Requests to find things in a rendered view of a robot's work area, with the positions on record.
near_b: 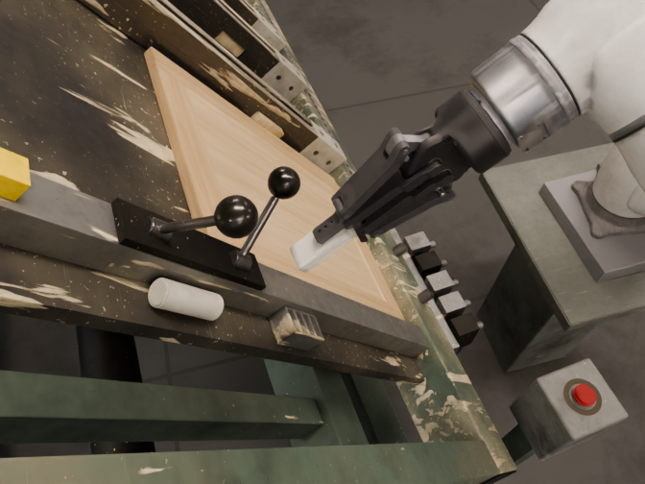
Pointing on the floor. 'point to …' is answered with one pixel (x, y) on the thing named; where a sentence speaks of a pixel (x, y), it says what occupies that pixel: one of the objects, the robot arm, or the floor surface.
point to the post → (517, 445)
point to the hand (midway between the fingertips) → (322, 242)
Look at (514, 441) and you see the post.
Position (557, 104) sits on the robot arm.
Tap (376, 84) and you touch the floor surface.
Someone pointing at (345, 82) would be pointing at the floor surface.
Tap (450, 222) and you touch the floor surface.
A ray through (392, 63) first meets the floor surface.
